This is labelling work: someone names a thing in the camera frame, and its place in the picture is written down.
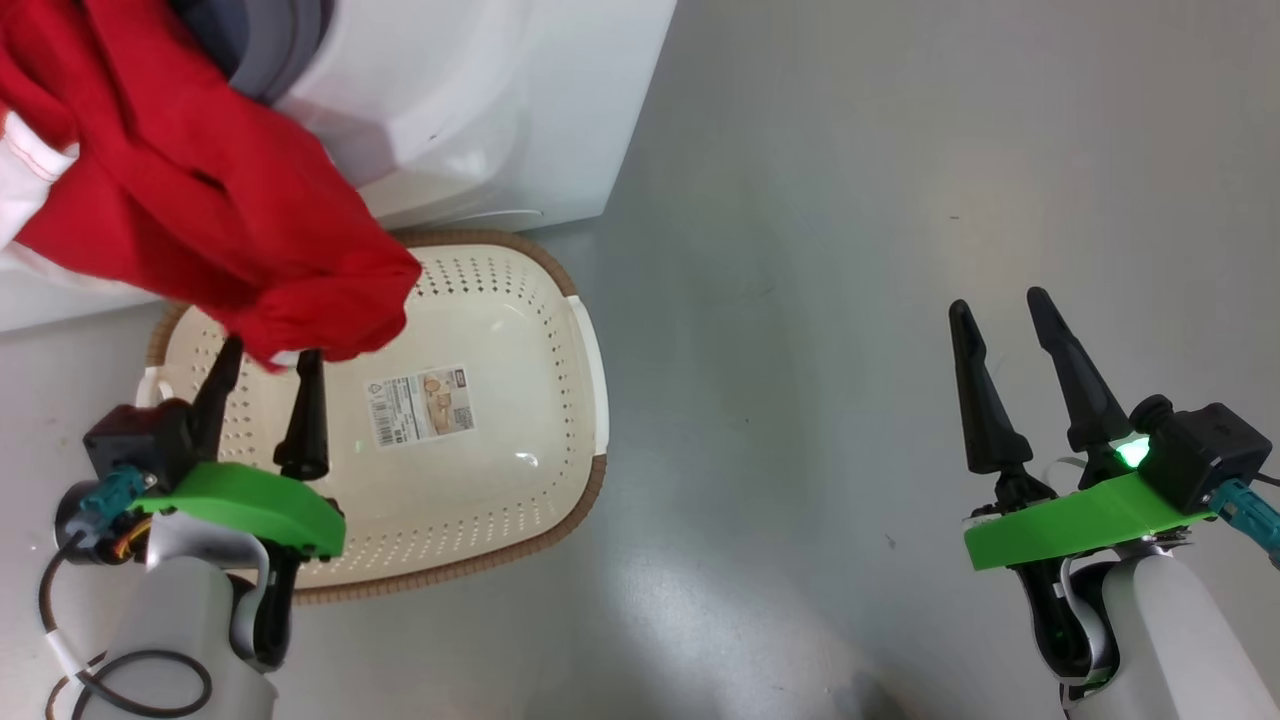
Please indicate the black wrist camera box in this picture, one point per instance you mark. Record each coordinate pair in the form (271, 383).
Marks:
(1210, 450)
(130, 440)

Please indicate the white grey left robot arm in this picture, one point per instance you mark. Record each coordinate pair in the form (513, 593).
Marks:
(170, 620)

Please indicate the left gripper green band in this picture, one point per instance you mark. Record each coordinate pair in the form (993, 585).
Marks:
(250, 505)

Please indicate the white front-load washing machine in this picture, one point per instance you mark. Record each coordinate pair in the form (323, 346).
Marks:
(500, 100)

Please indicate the cream perforated basket brown rim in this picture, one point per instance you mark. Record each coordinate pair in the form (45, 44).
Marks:
(500, 400)

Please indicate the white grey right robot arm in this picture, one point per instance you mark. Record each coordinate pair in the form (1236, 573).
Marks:
(1170, 640)

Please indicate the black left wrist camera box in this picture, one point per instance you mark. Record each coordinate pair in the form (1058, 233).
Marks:
(130, 440)

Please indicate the paper label sticker in basket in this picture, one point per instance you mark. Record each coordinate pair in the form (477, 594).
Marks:
(420, 405)

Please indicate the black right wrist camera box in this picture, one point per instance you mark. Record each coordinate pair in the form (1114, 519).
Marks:
(1210, 450)

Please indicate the grey rubber door gasket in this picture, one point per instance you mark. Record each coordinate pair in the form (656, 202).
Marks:
(290, 40)

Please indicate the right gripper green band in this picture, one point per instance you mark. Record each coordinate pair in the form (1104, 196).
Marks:
(1080, 525)

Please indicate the red and white garment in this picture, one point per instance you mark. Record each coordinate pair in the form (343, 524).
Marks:
(200, 200)

